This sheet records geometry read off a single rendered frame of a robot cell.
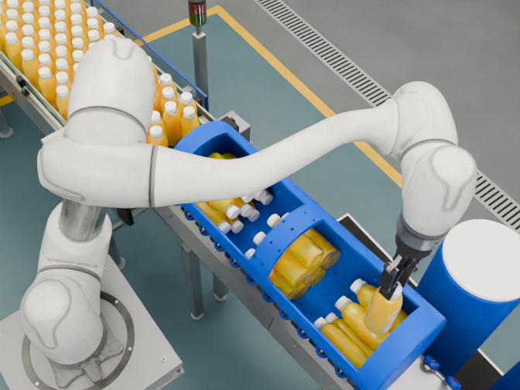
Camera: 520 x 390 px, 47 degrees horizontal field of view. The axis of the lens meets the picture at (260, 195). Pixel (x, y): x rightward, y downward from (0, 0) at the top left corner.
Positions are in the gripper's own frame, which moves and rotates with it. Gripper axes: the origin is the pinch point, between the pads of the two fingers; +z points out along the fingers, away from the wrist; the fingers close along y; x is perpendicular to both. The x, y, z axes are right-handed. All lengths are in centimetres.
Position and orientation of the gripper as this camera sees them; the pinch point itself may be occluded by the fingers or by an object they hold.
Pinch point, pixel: (395, 282)
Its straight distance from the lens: 132.7
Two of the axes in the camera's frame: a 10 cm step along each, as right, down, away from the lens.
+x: -6.7, -6.2, 4.1
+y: 7.5, -5.3, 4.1
